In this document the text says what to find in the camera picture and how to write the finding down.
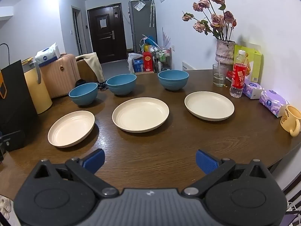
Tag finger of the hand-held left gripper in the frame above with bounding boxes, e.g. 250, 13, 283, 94
0, 130, 25, 151

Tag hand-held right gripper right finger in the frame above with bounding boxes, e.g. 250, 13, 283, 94
182, 149, 268, 199

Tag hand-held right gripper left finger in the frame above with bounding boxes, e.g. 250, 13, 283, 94
33, 149, 119, 199

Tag cream plate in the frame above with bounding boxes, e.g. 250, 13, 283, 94
47, 110, 95, 148
184, 91, 235, 122
112, 97, 170, 133

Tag blue bowl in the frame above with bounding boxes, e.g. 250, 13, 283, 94
157, 70, 189, 91
69, 82, 98, 106
106, 74, 137, 96

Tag black paper bag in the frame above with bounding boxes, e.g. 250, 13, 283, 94
0, 43, 38, 132

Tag yellow bin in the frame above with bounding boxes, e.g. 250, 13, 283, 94
22, 57, 52, 115

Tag pink suitcase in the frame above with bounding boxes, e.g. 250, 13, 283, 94
40, 54, 81, 99

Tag clear drinking glass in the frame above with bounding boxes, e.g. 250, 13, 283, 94
213, 64, 228, 87

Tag small purple tissue pack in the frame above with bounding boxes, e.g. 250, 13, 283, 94
242, 78, 264, 100

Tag wooden chair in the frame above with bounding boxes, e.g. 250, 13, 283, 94
75, 56, 99, 83

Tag red label water bottle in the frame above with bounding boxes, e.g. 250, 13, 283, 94
230, 50, 248, 98

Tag large purple tissue pack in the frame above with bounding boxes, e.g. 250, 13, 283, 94
259, 89, 290, 118

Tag white blue tissue pack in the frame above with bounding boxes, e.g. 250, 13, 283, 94
35, 43, 61, 67

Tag yellow bear mug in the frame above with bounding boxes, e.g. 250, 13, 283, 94
280, 105, 301, 137

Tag beige cloth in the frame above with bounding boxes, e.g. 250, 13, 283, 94
76, 52, 105, 82

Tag blue carton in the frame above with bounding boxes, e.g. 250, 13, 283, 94
132, 58, 144, 73

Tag white plastic bag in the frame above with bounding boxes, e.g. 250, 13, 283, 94
127, 53, 143, 74

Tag metal rack cart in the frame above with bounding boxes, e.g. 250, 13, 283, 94
150, 47, 173, 72

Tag green snack bag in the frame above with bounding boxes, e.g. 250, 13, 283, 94
233, 44, 262, 83

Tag tall red box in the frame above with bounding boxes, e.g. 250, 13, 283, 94
143, 51, 154, 72

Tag mottled pink vase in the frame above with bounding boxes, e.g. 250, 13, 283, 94
215, 39, 236, 64

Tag dark brown door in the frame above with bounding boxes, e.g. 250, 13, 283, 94
87, 3, 127, 64

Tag grey interior door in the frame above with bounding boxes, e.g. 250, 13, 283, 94
72, 6, 83, 56

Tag blue bag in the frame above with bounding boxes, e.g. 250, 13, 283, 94
141, 35, 160, 52

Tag grey refrigerator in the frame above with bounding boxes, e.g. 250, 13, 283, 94
128, 0, 157, 53

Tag dried pink roses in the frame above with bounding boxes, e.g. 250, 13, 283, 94
182, 0, 236, 41

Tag purple wall decal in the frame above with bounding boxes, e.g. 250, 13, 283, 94
162, 27, 172, 49

